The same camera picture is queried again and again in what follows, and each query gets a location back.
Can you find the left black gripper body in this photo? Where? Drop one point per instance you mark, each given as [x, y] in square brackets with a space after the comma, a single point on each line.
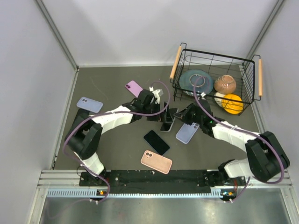
[153, 108]

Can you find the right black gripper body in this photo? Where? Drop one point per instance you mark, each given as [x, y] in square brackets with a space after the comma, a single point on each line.
[190, 115]

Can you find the lavender phone case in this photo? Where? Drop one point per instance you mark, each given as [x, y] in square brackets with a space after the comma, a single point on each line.
[186, 132]

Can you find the dark blue phone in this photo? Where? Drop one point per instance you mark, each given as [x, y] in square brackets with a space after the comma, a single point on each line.
[156, 142]

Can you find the pink phone case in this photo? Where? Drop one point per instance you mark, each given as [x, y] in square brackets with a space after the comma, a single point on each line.
[156, 162]

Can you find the black phone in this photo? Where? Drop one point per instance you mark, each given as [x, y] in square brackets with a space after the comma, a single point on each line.
[80, 116]
[167, 125]

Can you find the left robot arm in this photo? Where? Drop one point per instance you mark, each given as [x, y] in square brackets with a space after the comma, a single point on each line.
[85, 133]

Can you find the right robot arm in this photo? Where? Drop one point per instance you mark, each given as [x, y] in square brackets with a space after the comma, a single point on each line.
[266, 161]

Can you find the magenta phone case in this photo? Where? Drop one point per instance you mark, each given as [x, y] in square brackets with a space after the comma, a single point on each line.
[134, 88]

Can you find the lavender case at left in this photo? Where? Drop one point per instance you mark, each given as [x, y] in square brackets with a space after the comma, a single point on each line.
[89, 105]

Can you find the white small dish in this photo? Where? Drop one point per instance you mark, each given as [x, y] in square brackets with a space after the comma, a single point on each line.
[218, 97]

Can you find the blue ceramic plate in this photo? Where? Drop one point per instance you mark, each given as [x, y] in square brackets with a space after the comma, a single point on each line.
[199, 79]

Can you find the yellow bowl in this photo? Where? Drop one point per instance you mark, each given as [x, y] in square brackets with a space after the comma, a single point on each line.
[232, 104]

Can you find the brown ceramic bowl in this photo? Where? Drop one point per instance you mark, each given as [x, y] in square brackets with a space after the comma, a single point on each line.
[225, 84]

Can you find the black wire basket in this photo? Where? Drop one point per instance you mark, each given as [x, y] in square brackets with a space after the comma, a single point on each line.
[246, 72]

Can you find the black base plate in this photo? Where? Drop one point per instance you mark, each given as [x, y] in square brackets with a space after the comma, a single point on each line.
[175, 182]

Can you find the white slotted cable duct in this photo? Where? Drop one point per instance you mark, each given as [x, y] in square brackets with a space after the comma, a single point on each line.
[95, 193]

